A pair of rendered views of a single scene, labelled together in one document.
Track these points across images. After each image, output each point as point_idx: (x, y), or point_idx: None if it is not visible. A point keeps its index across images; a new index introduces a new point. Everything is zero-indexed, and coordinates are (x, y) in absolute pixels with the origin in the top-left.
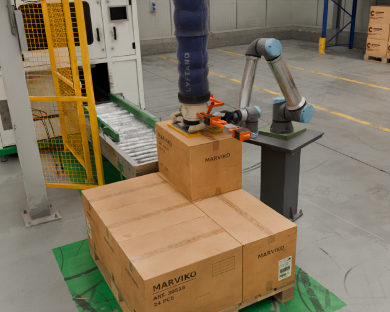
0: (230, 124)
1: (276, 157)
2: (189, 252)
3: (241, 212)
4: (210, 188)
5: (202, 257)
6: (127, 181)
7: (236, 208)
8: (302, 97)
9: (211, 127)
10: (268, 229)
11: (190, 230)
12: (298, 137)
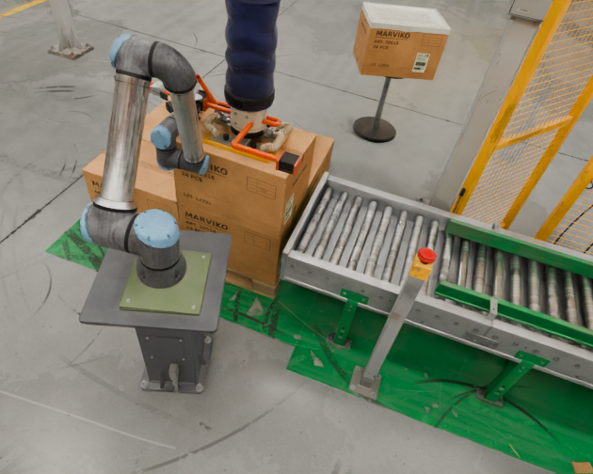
0: (163, 87)
1: None
2: (162, 116)
3: (150, 166)
4: None
5: (149, 115)
6: (314, 165)
7: (159, 169)
8: (100, 199)
9: (221, 134)
10: None
11: None
12: (124, 275)
